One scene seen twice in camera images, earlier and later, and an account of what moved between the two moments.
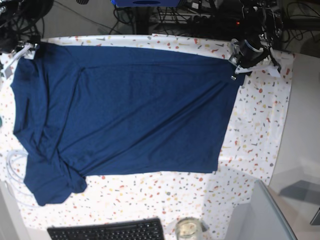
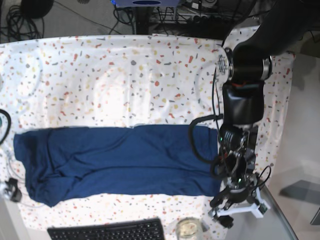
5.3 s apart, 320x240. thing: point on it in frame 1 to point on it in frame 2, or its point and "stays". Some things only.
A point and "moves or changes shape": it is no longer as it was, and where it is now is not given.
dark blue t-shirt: x=82 y=111 moves or changes shape
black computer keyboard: x=149 y=229 stays
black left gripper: x=13 y=45 to x=16 y=194
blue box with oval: x=146 y=3 stays
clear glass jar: x=188 y=228 stays
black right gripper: x=244 y=55 to x=239 y=190
